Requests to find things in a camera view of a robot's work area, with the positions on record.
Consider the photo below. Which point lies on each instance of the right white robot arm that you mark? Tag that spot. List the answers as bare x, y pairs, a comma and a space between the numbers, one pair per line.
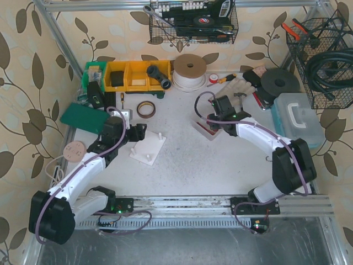
292, 165

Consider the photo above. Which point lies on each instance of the clear plastic spring tray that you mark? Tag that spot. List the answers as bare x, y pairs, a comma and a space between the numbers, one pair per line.
194, 124

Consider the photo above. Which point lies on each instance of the aluminium rail base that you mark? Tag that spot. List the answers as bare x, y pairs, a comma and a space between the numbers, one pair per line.
154, 212

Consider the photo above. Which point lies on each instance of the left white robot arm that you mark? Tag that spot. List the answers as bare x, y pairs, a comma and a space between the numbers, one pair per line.
55, 213

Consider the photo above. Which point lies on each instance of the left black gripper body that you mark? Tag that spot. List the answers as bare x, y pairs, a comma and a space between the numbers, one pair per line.
137, 132

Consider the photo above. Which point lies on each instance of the green storage bin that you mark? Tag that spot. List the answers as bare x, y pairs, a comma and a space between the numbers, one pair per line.
93, 72

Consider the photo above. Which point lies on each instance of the back wire basket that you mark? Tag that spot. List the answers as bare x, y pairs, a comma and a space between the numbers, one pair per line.
186, 22

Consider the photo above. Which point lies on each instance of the green plastic case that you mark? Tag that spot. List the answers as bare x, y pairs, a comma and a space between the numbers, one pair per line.
84, 118

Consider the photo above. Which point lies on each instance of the white work glove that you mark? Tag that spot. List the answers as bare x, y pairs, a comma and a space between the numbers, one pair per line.
236, 86

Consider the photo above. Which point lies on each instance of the grey pipe fitting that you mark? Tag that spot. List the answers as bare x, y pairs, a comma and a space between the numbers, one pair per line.
154, 73

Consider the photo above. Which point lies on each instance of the black box in bin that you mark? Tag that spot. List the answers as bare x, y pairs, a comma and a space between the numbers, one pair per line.
117, 78

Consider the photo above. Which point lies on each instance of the pink round power socket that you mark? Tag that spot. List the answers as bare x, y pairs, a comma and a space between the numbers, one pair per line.
74, 151

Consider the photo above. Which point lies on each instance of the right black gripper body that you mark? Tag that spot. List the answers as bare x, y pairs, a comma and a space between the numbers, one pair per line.
214, 121

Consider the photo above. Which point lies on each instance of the brown tape roll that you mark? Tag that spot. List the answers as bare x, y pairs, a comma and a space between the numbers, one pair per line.
146, 109

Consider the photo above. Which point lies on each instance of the yellow black bit driver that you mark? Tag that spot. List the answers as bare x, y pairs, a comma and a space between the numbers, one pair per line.
228, 78

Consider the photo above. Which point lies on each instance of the wire basket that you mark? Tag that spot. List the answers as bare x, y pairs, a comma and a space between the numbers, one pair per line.
324, 61
186, 22

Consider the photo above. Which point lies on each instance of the right wire basket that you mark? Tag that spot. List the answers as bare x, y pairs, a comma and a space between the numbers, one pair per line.
324, 61

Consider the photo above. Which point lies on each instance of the black disc spool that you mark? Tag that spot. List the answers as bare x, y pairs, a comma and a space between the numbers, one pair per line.
276, 81

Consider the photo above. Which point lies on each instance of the yellow storage bin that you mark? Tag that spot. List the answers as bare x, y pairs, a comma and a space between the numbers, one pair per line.
165, 67
135, 76
114, 66

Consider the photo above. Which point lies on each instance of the teal clear toolbox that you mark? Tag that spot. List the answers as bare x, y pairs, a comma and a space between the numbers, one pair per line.
294, 118

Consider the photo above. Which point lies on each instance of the chrome wrench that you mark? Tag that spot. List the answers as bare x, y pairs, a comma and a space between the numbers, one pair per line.
148, 10

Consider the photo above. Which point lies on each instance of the green clamp tool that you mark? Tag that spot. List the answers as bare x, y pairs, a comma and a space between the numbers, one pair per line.
158, 94

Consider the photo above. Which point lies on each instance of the orange handled pliers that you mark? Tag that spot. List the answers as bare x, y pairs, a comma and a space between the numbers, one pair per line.
296, 31

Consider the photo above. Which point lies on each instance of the black electrical tape roll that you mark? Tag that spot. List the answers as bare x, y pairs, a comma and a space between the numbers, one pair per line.
203, 21

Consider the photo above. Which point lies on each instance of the white peg base plate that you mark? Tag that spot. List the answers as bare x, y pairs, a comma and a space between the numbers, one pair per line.
147, 150

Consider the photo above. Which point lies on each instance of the white cable spool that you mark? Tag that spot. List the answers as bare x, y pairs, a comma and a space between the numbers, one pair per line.
189, 74

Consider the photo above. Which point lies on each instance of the small claw hammer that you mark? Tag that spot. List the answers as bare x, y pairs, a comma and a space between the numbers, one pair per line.
240, 96

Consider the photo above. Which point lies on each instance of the black battery charger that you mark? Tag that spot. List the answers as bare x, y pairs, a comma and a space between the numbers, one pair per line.
95, 95

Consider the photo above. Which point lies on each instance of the large red spring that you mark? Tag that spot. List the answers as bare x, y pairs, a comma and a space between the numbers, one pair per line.
211, 132

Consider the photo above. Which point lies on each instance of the red white tape roll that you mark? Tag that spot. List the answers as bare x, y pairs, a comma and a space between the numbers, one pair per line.
213, 78

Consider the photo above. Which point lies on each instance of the small yellow black screwdriver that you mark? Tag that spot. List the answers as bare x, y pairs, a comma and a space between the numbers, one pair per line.
122, 100

